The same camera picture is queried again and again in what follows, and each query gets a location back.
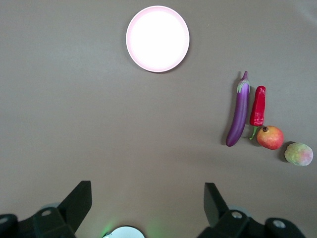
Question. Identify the purple long eggplant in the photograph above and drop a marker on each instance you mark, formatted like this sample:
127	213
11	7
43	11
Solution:
239	111

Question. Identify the red chili pepper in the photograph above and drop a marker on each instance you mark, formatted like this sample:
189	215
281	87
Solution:
258	106

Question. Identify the green pink peach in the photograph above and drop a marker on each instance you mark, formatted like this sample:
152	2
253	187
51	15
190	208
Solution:
298	153

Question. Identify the red apple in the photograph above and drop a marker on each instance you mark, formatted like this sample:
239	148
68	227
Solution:
270	137

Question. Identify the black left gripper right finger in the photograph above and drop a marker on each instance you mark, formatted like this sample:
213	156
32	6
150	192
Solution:
230	223

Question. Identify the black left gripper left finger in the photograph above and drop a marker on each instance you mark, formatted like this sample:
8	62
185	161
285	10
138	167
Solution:
49	223

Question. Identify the pink round plate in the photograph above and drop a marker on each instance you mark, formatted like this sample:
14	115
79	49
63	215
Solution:
158	39

